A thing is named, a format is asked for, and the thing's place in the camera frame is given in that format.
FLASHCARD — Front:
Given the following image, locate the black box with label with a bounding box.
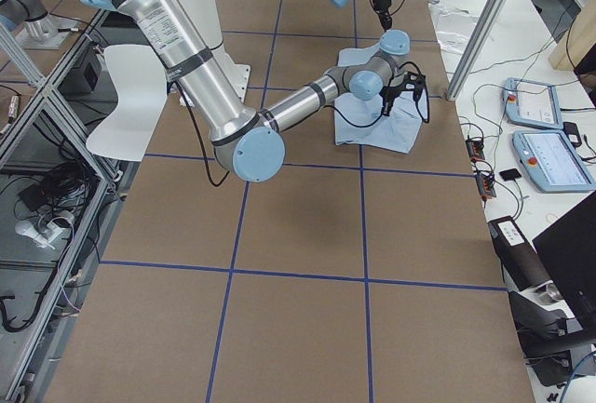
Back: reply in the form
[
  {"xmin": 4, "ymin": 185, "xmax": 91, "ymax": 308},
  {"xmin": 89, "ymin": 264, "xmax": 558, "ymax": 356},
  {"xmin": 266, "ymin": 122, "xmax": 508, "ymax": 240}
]
[{"xmin": 488, "ymin": 216, "xmax": 551, "ymax": 290}]

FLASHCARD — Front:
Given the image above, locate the black monitor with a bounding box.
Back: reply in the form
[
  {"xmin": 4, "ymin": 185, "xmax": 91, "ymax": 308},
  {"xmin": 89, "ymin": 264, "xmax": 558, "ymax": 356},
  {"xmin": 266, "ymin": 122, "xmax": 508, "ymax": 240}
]
[{"xmin": 533, "ymin": 194, "xmax": 596, "ymax": 328}]

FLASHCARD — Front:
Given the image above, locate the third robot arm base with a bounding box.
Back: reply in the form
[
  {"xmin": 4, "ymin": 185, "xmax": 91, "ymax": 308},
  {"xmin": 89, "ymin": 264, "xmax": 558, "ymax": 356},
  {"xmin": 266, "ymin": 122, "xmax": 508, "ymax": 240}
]
[{"xmin": 1, "ymin": 0, "xmax": 79, "ymax": 49}]

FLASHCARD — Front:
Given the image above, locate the blue teach pendant near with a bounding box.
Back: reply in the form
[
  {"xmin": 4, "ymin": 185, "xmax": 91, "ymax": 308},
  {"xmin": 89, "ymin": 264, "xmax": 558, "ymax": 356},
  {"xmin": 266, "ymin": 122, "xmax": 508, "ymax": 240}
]
[{"xmin": 511, "ymin": 129, "xmax": 595, "ymax": 193}]

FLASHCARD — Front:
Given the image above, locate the light blue button-up shirt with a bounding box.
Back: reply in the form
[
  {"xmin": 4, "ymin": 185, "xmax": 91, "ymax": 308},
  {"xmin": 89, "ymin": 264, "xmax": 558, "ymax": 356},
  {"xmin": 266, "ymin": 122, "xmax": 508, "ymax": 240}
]
[{"xmin": 332, "ymin": 47, "xmax": 422, "ymax": 154}]

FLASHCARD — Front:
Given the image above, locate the white power strip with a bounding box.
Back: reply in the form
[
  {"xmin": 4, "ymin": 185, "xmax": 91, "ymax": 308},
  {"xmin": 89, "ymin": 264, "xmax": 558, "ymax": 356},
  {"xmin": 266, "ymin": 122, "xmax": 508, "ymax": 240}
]
[{"xmin": 15, "ymin": 217, "xmax": 74, "ymax": 249}]

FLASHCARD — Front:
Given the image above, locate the blue teach pendant far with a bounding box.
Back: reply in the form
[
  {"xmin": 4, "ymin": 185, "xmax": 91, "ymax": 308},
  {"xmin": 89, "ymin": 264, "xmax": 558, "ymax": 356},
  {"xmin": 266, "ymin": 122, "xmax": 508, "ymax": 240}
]
[{"xmin": 503, "ymin": 77, "xmax": 563, "ymax": 130}]

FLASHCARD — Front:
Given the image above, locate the grey aluminium frame post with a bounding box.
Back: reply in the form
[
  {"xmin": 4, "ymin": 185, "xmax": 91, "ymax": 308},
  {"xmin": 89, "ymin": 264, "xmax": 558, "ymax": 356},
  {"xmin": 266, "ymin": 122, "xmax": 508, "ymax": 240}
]
[{"xmin": 446, "ymin": 0, "xmax": 507, "ymax": 101}]

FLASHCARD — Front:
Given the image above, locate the blue teach pendant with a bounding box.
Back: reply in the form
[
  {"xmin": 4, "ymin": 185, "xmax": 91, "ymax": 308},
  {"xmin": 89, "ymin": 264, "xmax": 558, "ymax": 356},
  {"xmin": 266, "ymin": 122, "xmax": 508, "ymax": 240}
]
[
  {"xmin": 511, "ymin": 129, "xmax": 595, "ymax": 193},
  {"xmin": 503, "ymin": 77, "xmax": 563, "ymax": 130}
]

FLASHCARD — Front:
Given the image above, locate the orange black electronics module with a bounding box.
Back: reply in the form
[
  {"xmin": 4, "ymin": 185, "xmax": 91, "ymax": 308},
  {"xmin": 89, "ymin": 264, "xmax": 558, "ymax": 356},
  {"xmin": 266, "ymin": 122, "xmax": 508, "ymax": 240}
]
[{"xmin": 466, "ymin": 138, "xmax": 485, "ymax": 162}]

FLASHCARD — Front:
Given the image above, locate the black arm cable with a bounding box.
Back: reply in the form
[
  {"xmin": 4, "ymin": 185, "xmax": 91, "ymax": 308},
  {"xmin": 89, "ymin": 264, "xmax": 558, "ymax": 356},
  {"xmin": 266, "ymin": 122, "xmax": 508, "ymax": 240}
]
[{"xmin": 176, "ymin": 60, "xmax": 431, "ymax": 187}]

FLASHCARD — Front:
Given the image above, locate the white curved plastic sheet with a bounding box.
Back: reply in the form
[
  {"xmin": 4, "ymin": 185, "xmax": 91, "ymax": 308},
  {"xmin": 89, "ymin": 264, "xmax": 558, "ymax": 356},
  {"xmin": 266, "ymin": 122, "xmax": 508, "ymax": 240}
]
[{"xmin": 86, "ymin": 44, "xmax": 167, "ymax": 162}]

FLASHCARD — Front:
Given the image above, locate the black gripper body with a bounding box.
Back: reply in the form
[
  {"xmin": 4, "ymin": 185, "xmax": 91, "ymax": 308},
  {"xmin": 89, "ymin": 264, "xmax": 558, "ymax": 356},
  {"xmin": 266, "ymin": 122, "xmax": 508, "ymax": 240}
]
[
  {"xmin": 370, "ymin": 0, "xmax": 407, "ymax": 22},
  {"xmin": 380, "ymin": 71, "xmax": 427, "ymax": 110}
]

